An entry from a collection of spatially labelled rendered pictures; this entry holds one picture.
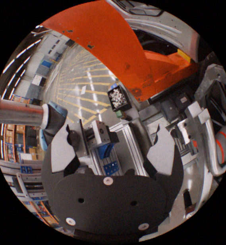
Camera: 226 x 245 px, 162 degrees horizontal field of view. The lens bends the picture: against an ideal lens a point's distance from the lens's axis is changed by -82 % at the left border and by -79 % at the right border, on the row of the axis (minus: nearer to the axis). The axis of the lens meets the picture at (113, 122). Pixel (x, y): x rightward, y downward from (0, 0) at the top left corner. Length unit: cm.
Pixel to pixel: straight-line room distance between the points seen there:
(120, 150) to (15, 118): 102
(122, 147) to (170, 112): 64
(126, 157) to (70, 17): 114
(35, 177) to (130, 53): 69
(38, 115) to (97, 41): 33
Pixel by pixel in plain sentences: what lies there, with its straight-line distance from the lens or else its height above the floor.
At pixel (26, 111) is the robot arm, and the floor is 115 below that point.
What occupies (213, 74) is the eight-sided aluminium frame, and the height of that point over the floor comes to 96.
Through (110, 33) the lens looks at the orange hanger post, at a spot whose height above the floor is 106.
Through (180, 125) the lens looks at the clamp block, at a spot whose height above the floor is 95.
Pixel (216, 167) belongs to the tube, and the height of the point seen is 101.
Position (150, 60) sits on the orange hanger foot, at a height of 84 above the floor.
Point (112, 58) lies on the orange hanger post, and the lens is 32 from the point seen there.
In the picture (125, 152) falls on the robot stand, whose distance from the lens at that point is 103.
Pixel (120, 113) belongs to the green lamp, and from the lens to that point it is 55.
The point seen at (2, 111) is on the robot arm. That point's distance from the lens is 36.
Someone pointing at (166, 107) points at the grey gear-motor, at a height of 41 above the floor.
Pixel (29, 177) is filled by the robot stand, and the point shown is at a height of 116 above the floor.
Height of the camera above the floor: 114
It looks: 58 degrees down
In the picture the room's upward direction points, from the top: 75 degrees counter-clockwise
